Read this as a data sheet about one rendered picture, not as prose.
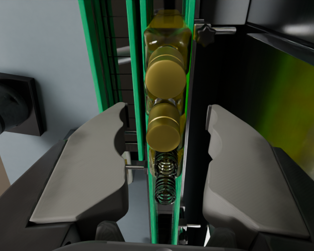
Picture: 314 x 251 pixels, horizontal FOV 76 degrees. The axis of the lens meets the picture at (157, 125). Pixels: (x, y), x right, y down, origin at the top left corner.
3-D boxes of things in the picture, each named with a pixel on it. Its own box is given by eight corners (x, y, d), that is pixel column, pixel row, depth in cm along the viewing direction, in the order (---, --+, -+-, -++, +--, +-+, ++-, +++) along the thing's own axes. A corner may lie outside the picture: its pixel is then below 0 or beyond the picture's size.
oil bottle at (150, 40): (181, 46, 41) (190, 84, 23) (153, 46, 42) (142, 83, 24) (183, 15, 38) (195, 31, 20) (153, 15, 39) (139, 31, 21)
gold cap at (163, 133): (185, 121, 23) (188, 144, 20) (159, 133, 25) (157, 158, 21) (169, 97, 22) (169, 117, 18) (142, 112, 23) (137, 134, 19)
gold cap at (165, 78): (183, 82, 21) (186, 101, 17) (148, 81, 21) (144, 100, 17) (185, 46, 19) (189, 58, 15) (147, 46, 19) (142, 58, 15)
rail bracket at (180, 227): (196, 206, 70) (201, 247, 59) (176, 206, 70) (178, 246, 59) (197, 199, 68) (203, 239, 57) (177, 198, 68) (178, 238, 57)
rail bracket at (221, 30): (222, 36, 40) (242, 51, 29) (188, 36, 41) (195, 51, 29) (226, 13, 38) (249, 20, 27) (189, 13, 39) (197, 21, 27)
